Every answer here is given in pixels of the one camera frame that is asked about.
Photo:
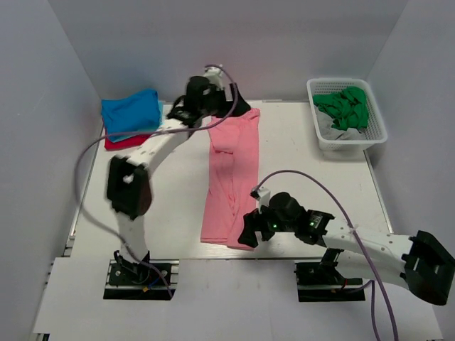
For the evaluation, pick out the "grey t-shirt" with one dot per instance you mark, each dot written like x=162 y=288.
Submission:
x=325 y=123

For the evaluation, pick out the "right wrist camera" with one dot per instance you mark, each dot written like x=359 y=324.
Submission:
x=262 y=195

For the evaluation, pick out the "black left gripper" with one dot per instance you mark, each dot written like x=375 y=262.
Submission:
x=240 y=107

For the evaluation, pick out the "green t-shirt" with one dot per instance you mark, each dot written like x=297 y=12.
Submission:
x=347 y=108

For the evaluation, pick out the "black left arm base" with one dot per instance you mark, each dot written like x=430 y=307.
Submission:
x=129 y=281

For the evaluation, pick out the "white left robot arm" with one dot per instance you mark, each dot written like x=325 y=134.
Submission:
x=129 y=189

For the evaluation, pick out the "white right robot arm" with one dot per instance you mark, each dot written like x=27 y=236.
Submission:
x=417 y=263

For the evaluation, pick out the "folded red t-shirt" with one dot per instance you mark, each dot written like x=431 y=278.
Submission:
x=118 y=143

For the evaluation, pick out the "folded cyan t-shirt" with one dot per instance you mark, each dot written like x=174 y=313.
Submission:
x=142 y=131

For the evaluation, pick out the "white plastic laundry basket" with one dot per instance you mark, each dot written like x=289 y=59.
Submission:
x=375 y=133

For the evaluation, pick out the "folded blue t-shirt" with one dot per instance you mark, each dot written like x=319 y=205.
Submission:
x=149 y=97

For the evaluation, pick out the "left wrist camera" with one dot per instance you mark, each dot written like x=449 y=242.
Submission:
x=215 y=76

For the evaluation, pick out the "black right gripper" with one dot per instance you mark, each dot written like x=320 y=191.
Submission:
x=252 y=222

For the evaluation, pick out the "pink t-shirt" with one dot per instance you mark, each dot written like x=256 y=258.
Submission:
x=233 y=172

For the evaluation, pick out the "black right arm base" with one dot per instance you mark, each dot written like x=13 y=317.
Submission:
x=320 y=282

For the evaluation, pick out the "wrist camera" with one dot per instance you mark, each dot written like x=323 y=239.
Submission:
x=262 y=195
x=215 y=76

